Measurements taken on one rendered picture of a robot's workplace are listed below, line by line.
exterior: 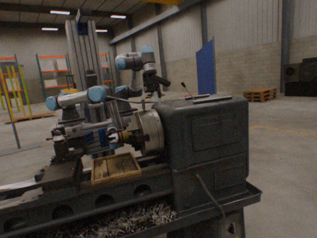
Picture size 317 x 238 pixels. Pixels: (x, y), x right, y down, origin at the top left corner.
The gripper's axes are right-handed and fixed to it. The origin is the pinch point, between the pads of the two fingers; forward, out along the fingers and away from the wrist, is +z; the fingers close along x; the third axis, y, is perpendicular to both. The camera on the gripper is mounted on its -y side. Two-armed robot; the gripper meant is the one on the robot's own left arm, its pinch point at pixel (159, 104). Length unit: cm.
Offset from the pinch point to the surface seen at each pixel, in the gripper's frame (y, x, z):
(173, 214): 0, -14, 71
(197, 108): -23.0, 2.3, 6.2
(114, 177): 33, -9, 38
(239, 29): -771, -804, -427
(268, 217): -106, -53, 119
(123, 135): 22.3, -18.2, 14.9
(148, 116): 5.8, -10.3, 5.7
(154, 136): 5.3, -6.7, 18.5
